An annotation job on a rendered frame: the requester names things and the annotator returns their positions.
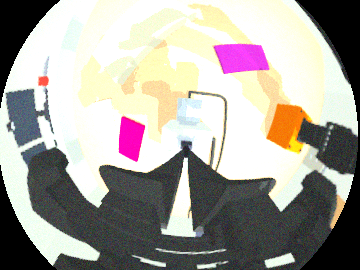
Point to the hot pink rectangular block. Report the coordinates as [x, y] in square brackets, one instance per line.
[131, 134]

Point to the magenta flat slab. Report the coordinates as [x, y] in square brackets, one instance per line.
[241, 57]

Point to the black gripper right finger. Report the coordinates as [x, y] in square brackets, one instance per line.
[209, 190]

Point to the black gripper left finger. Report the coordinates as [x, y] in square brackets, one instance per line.
[158, 187]

